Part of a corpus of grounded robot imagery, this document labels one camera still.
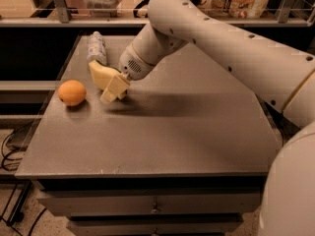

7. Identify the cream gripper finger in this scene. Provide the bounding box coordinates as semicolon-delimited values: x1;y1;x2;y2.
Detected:
89;60;119;90
100;89;117;103

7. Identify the green and yellow sponge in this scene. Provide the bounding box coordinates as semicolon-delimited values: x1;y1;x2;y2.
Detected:
107;67;121;74

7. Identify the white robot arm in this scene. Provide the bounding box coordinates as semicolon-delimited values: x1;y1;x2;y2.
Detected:
89;0;315;236

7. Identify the white plastic bottle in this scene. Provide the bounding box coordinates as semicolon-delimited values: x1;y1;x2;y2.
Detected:
87;31;107;65

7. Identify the orange fruit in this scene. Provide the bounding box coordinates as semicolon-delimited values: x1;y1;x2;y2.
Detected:
57;80;87;106

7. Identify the clear plastic container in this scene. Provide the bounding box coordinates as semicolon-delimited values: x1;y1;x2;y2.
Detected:
85;0;121;18

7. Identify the grey drawer cabinet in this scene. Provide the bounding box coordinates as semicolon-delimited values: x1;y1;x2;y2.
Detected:
17;40;281;223

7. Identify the upper grey drawer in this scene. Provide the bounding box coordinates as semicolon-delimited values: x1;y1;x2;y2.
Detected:
37;190;261;217

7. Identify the grey drawer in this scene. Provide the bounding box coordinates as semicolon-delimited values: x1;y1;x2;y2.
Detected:
37;190;261;217
67;216;242;236

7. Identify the lower grey drawer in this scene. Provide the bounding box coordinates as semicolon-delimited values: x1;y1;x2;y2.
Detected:
67;216;242;236

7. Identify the printed snack bag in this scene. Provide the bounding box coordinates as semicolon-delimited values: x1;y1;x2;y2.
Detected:
210;0;269;19

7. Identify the metal shelf rail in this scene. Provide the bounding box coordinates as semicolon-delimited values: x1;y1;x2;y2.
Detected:
0;0;315;27

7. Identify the black cables left floor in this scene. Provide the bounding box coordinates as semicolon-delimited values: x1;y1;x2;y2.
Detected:
0;121;48;236

